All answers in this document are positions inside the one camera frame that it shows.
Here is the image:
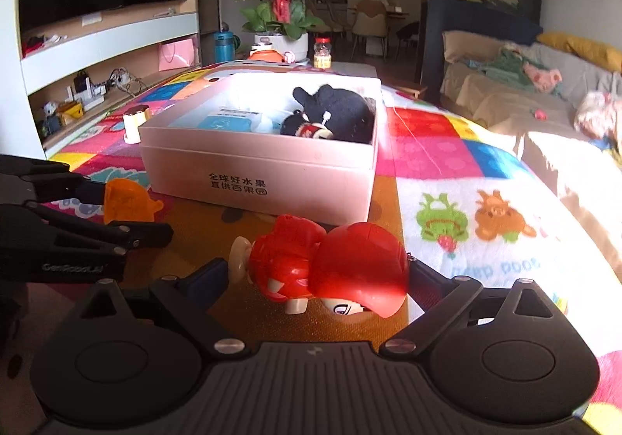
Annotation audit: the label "potted purple orchid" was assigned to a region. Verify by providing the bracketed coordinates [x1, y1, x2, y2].
[236, 0, 325, 61]

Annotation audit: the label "small red white plush toy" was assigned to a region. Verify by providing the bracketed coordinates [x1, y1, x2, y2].
[300, 117, 336, 140]

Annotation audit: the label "dark blue cabinet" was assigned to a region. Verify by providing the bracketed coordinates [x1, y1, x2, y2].
[420, 0, 544, 98]

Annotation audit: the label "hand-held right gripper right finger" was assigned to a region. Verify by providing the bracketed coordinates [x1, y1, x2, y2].
[379, 261, 568, 359]

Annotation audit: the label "large black plush toy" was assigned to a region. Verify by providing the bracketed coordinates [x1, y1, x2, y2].
[292, 84, 377, 144]

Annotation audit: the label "red-lidded glass jar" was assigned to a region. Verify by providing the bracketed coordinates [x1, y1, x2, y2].
[313, 37, 332, 69]

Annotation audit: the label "grey sofa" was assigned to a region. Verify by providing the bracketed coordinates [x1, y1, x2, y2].
[441, 29, 622, 203]

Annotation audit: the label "beige pillow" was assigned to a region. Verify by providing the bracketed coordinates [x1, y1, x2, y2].
[442, 30, 508, 64]

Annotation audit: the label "yellow toy vehicle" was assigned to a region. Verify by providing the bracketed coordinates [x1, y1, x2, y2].
[57, 101, 84, 127]

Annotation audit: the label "green cloth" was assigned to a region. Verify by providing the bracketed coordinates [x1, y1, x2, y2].
[466, 49, 564, 96]

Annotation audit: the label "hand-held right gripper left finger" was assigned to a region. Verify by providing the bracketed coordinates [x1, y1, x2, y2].
[80, 258, 246, 358]

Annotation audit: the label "orange plastic toy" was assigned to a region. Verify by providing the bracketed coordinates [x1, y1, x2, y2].
[104, 178, 165, 224]

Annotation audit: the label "orange white round toy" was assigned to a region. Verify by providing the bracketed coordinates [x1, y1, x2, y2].
[249, 37, 296, 64]

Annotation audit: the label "red toy figure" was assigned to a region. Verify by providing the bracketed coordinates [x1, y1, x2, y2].
[229, 215, 410, 319]

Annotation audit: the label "blue water bottle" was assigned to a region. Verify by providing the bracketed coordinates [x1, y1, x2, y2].
[214, 24, 234, 63]

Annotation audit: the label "wooden stool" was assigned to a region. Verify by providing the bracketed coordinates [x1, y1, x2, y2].
[384, 80, 428, 100]

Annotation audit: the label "black chair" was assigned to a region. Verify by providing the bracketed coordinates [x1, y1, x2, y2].
[396, 19, 421, 49]

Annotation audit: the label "power strip with cables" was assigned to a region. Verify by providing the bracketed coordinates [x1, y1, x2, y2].
[73, 68, 147, 100]

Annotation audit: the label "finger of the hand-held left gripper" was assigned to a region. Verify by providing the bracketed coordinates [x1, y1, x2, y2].
[0, 154, 108, 207]
[0, 203, 175, 254]

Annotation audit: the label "pink paper bag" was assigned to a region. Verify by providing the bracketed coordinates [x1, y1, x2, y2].
[158, 37, 196, 71]

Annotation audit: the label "colourful cartoon play mat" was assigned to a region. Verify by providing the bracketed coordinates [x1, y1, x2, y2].
[46, 60, 622, 435]

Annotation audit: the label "white wall shelf unit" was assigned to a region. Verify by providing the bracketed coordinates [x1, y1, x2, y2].
[0, 0, 202, 159]

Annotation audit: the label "white cardboard box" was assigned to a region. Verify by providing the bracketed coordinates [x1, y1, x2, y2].
[138, 72, 382, 226]

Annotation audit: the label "blue packet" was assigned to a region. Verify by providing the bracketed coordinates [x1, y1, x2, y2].
[197, 107, 256, 132]

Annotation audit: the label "small white gold-capped jar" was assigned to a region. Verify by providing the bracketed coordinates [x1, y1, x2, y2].
[122, 105, 150, 144]

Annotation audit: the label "beige dining chair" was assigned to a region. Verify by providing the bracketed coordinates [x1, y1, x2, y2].
[351, 0, 390, 59]

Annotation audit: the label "floral blanket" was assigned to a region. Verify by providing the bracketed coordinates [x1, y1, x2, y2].
[573, 90, 622, 154]

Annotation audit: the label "small black plush keychain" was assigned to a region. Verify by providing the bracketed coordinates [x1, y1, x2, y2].
[279, 109, 312, 137]

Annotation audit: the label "pink plush toy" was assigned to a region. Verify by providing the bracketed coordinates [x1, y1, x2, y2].
[522, 63, 563, 93]

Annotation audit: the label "yellow pillow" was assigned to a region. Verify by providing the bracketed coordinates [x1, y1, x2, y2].
[537, 31, 622, 72]

